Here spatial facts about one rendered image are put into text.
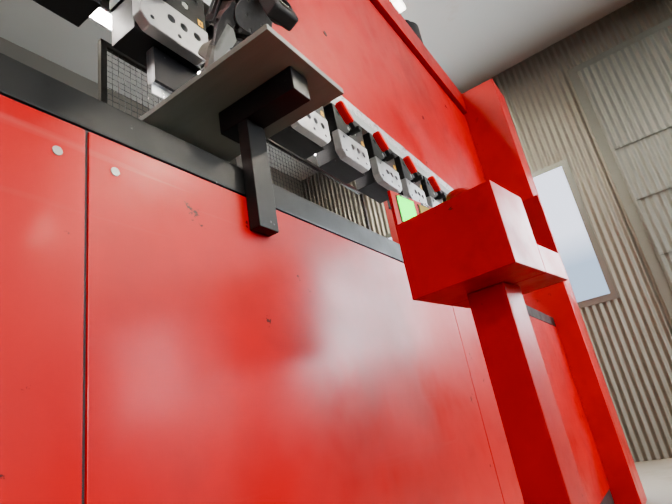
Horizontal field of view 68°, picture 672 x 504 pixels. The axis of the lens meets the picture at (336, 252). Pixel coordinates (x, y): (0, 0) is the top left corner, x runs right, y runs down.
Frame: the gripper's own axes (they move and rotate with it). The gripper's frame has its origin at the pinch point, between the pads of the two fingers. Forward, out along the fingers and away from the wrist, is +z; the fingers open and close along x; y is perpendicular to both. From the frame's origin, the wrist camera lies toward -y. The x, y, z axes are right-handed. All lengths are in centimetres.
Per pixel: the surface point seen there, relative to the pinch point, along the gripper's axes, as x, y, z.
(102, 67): -25, 122, -4
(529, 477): -25, -57, 36
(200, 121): 2.6, -0.3, 7.1
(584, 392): -215, -22, 52
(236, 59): 6.7, -10.9, -1.8
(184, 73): -0.7, 16.1, -0.7
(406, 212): -20.9, -26.8, 9.0
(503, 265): -17, -46, 11
